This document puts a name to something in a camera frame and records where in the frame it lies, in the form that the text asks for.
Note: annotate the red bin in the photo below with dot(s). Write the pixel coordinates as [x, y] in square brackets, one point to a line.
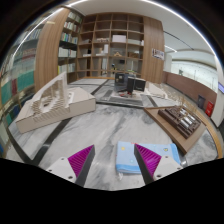
[209, 108]

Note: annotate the black architectural model grey base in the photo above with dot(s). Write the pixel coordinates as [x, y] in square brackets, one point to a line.
[121, 81]

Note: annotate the wooden cube shelf unit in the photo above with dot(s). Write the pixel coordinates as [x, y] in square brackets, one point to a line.
[113, 40]

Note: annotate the curved wooden slatted bench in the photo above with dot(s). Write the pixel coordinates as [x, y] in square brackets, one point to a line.
[213, 133]

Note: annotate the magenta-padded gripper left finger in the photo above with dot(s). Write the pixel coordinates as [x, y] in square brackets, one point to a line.
[78, 161]

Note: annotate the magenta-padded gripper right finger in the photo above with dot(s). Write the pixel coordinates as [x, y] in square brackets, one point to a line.
[150, 160]

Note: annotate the dark bookshelf with books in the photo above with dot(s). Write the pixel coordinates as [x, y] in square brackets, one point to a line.
[68, 43]

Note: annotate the wall poster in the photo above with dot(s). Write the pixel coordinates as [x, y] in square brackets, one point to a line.
[158, 54]

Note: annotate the glass-fronted bookcase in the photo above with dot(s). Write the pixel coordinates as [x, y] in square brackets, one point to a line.
[20, 73]

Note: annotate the wall screen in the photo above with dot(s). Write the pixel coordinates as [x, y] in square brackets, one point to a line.
[221, 87]

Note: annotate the dark grey bin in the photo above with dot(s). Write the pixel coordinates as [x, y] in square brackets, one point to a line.
[201, 102]

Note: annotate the white architectural model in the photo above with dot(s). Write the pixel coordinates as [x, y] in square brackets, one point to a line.
[76, 100]

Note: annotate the light blue printed towel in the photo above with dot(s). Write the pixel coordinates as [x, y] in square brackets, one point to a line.
[126, 160]

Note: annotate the brown architectural model on board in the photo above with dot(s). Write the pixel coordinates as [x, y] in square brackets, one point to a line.
[180, 121]

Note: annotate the small white building model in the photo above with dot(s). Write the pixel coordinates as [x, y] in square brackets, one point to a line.
[156, 89]

